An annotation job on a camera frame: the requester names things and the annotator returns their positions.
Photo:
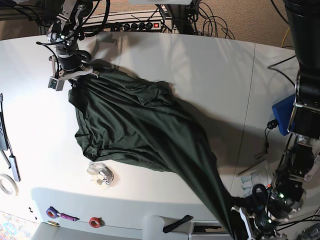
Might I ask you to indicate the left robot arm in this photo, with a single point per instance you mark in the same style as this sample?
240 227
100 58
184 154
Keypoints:
286 194

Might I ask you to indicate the dark green t-shirt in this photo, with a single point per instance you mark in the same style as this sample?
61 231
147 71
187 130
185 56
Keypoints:
140 123

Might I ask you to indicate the grey usb hub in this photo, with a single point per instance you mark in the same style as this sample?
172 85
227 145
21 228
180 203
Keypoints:
14 168

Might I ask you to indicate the dark remote control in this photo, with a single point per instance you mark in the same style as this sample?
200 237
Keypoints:
3 137

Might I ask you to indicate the white tape roll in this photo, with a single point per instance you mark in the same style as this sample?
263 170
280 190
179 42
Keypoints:
8 185

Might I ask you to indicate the purple tape roll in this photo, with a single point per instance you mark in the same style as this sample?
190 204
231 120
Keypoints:
52 212

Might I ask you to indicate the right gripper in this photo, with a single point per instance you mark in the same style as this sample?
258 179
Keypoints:
69 66

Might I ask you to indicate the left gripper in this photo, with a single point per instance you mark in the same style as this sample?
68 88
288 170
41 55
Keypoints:
259 226

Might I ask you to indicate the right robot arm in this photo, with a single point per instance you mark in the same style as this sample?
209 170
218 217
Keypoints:
69 26

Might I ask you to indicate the red tape roll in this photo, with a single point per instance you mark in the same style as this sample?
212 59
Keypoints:
95 222

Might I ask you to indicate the black power strip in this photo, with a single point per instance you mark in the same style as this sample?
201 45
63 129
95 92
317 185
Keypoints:
136 27

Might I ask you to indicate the paper instruction booklet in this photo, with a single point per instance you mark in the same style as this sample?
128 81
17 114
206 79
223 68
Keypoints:
255 175

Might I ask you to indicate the blue box with black knob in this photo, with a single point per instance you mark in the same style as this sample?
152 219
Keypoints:
282 112

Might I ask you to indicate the purple marker pen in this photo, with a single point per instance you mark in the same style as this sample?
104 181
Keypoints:
68 217

